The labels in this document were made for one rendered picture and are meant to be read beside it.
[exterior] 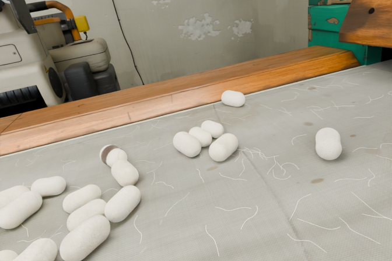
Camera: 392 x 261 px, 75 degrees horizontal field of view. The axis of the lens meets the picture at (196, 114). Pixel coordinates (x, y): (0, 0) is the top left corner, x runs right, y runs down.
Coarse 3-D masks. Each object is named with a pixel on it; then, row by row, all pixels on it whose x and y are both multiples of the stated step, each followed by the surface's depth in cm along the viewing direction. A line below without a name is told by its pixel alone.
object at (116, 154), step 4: (100, 152) 28; (112, 152) 27; (116, 152) 27; (120, 152) 27; (124, 152) 27; (100, 156) 28; (108, 156) 26; (112, 156) 26; (116, 156) 26; (120, 156) 26; (124, 156) 27; (108, 160) 26; (112, 160) 26; (116, 160) 26; (108, 164) 27; (112, 164) 26
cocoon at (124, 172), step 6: (120, 162) 25; (126, 162) 25; (114, 168) 24; (120, 168) 24; (126, 168) 24; (132, 168) 24; (114, 174) 24; (120, 174) 23; (126, 174) 23; (132, 174) 23; (138, 174) 24; (120, 180) 23; (126, 180) 23; (132, 180) 23
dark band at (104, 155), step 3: (108, 147) 27; (111, 147) 27; (114, 147) 27; (117, 147) 28; (105, 150) 27; (108, 150) 27; (102, 153) 27; (105, 153) 27; (102, 156) 27; (105, 156) 27; (102, 159) 27; (105, 159) 27; (105, 162) 27
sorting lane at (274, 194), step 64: (128, 128) 37; (256, 128) 30; (320, 128) 28; (384, 128) 26; (64, 192) 25; (192, 192) 22; (256, 192) 21; (320, 192) 20; (384, 192) 18; (128, 256) 17; (192, 256) 16; (256, 256) 16; (320, 256) 15; (384, 256) 14
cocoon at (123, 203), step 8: (120, 192) 21; (128, 192) 21; (136, 192) 21; (112, 200) 20; (120, 200) 20; (128, 200) 20; (136, 200) 21; (112, 208) 19; (120, 208) 20; (128, 208) 20; (112, 216) 19; (120, 216) 19
